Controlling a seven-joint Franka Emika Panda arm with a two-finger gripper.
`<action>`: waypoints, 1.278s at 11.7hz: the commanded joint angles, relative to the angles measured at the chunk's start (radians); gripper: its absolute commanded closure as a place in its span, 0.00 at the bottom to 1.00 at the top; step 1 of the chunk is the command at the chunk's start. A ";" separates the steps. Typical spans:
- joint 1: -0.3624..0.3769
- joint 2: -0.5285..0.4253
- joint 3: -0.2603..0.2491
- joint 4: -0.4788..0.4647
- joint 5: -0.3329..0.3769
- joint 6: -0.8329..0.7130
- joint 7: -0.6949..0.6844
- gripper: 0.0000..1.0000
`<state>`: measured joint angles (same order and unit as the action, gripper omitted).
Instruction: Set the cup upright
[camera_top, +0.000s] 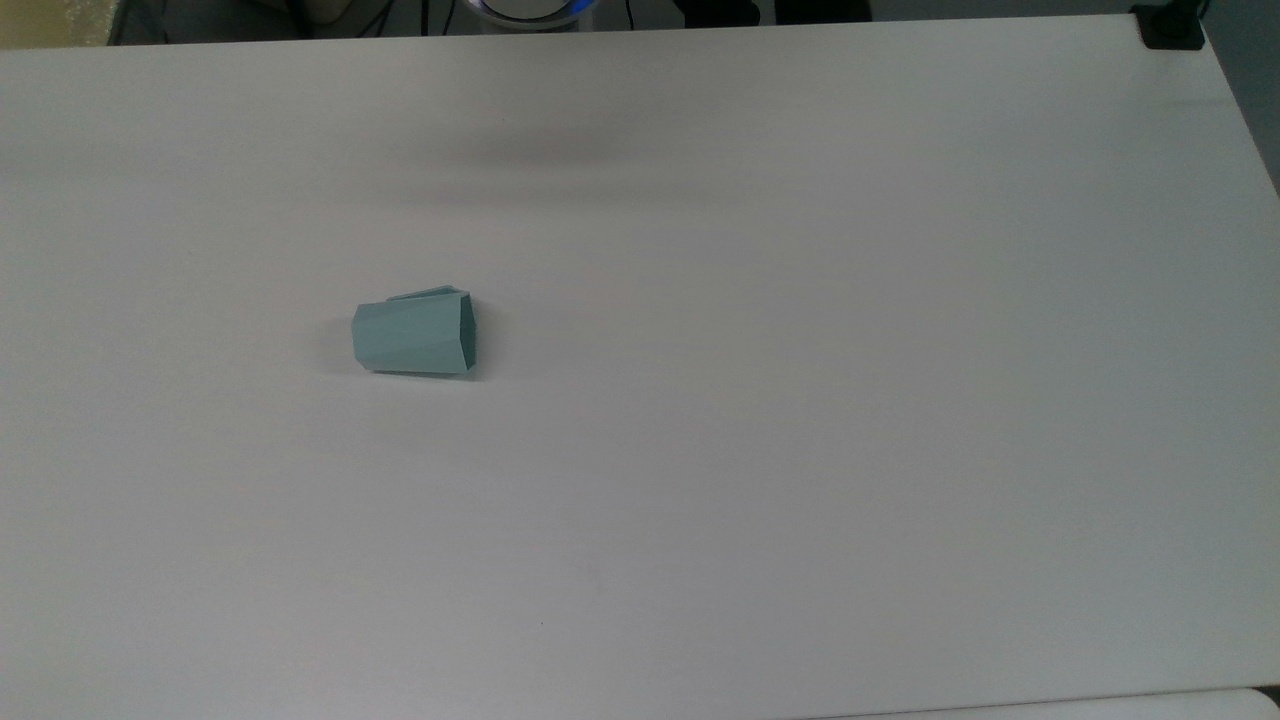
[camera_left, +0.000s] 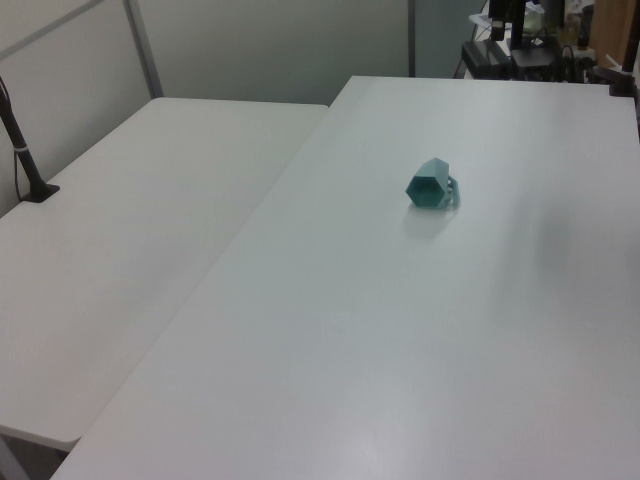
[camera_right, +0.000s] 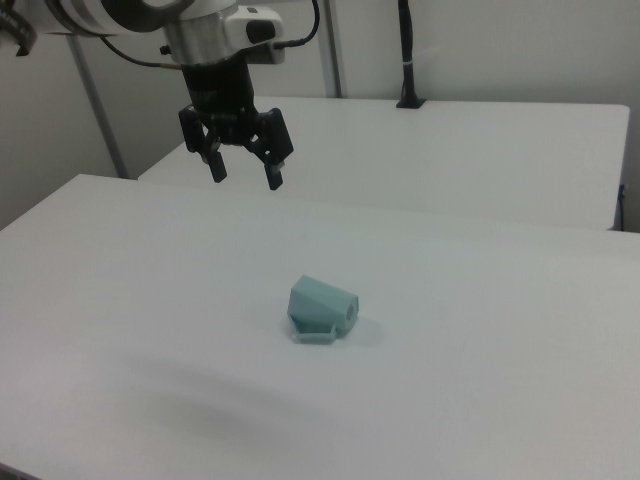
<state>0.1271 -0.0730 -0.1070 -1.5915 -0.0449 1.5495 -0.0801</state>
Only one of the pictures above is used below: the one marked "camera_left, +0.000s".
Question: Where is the black camera pole with base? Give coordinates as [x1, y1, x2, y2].
[0, 77, 61, 204]

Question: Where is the black flat equipment box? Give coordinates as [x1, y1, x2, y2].
[460, 39, 512, 79]

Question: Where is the brown wooden board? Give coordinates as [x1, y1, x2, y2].
[592, 0, 640, 59]

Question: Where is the black monitor stand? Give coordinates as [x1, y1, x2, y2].
[508, 0, 562, 69]

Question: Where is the teal hexagonal cup with handle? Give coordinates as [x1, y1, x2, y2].
[403, 157, 462, 210]

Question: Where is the grey metal partition post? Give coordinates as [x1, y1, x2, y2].
[123, 0, 165, 99]
[406, 0, 420, 79]

